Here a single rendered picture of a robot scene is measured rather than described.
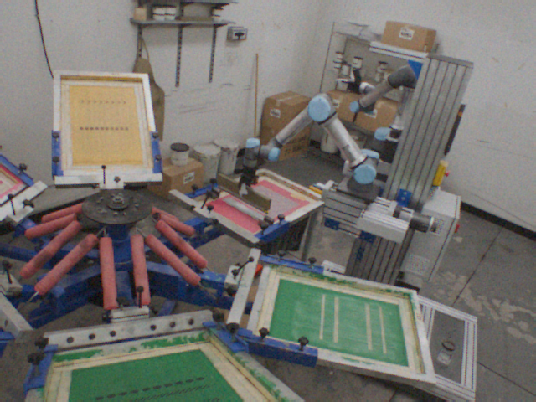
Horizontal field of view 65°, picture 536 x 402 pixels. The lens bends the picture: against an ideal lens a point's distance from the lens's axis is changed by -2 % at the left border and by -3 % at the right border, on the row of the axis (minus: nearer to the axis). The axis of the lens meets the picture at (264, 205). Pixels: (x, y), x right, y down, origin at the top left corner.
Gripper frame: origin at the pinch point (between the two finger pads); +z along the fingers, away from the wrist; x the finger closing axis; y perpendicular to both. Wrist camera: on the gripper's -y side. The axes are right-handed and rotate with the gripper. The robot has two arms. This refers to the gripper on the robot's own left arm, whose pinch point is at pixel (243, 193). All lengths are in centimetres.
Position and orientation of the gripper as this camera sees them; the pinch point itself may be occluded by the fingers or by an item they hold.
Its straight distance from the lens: 259.7
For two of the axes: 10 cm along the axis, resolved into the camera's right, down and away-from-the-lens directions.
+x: 6.3, -3.0, 7.2
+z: -1.4, 8.6, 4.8
